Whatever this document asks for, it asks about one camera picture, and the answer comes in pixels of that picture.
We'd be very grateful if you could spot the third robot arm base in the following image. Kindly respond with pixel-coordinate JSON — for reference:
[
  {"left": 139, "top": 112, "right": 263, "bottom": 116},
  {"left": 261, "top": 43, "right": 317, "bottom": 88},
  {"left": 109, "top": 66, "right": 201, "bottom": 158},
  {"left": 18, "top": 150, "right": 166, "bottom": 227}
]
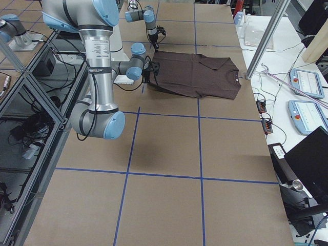
[{"left": 1, "top": 14, "right": 44, "bottom": 51}]

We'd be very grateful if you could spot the near teach pendant tablet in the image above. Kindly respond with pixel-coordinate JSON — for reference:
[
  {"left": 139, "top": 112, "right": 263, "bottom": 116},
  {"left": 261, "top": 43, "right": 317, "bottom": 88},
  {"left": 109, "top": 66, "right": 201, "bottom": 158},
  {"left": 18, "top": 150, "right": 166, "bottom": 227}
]
[{"left": 288, "top": 100, "right": 327, "bottom": 135}]

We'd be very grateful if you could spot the teach pendant tablet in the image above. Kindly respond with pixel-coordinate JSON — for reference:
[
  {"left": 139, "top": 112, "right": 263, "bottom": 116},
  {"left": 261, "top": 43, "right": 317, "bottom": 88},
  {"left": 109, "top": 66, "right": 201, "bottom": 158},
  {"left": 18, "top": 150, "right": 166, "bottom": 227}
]
[
  {"left": 288, "top": 100, "right": 327, "bottom": 135},
  {"left": 290, "top": 69, "right": 325, "bottom": 99}
]

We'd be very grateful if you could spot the clear plastic sheet bag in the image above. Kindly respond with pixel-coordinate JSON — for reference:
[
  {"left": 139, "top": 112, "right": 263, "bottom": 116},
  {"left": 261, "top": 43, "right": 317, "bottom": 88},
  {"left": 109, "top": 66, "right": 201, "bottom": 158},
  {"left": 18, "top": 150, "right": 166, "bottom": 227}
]
[{"left": 244, "top": 27, "right": 265, "bottom": 47}]

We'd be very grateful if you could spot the red cylinder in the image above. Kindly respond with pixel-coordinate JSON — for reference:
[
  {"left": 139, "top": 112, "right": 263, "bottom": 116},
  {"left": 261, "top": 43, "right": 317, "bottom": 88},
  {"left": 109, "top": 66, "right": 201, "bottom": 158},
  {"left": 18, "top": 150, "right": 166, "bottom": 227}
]
[{"left": 235, "top": 0, "right": 244, "bottom": 12}]

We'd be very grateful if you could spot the long metal rod tool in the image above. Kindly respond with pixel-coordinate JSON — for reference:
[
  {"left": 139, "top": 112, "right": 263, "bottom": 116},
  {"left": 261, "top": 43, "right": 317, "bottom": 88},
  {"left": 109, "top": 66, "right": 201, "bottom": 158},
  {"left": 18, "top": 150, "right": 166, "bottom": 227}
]
[{"left": 261, "top": 63, "right": 328, "bottom": 106}]

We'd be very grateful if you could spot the far teach pendant tablet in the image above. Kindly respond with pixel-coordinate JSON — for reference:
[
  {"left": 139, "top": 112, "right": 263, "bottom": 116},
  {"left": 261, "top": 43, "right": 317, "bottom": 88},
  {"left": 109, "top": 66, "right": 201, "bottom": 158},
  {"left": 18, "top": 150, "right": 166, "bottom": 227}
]
[{"left": 290, "top": 69, "right": 325, "bottom": 99}]

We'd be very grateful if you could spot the dark brown t-shirt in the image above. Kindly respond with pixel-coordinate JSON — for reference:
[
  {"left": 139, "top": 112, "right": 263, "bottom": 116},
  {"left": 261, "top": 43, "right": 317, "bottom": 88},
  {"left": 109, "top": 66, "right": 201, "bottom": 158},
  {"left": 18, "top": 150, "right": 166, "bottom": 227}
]
[{"left": 149, "top": 51, "right": 241, "bottom": 99}]

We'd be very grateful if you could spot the black laptop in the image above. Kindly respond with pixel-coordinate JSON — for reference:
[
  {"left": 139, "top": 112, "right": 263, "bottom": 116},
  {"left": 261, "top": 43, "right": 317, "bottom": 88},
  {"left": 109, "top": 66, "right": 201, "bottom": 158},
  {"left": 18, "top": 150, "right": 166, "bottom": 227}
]
[{"left": 284, "top": 127, "right": 327, "bottom": 204}]

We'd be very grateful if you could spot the aluminium frame post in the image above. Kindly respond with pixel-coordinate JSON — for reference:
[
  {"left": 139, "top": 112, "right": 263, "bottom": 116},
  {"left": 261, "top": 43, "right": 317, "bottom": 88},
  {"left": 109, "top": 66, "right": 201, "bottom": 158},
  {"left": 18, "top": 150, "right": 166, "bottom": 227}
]
[{"left": 246, "top": 0, "right": 290, "bottom": 80}]

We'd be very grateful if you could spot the aluminium frame rack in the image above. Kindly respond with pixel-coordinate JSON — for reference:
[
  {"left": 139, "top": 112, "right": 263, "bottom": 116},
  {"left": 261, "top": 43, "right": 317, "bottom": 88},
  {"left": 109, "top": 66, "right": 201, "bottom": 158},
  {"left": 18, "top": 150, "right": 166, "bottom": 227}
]
[{"left": 1, "top": 31, "right": 87, "bottom": 245}]

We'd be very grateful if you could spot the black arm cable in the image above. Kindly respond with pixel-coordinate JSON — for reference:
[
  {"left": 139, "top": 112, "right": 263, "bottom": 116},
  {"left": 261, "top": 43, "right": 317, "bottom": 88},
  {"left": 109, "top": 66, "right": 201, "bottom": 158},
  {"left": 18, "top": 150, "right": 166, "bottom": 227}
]
[{"left": 114, "top": 74, "right": 165, "bottom": 93}]

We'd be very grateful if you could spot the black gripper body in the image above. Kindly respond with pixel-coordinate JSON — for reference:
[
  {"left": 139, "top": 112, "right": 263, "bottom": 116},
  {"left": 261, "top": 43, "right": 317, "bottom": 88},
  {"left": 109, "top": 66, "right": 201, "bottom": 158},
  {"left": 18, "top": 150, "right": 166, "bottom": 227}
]
[
  {"left": 142, "top": 61, "right": 160, "bottom": 84},
  {"left": 149, "top": 34, "right": 159, "bottom": 51}
]

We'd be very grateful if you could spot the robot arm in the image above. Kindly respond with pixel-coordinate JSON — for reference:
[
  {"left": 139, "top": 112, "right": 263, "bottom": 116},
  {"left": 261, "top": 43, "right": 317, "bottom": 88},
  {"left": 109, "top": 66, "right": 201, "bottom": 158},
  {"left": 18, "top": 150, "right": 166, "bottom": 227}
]
[
  {"left": 125, "top": 6, "right": 166, "bottom": 51},
  {"left": 42, "top": 1, "right": 159, "bottom": 139}
]

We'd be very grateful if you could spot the steel cup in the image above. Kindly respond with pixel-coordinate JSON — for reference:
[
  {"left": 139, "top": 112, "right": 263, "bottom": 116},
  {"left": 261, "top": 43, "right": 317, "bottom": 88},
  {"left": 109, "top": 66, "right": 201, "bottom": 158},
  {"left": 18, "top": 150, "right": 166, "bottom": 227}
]
[{"left": 288, "top": 179, "right": 304, "bottom": 192}]

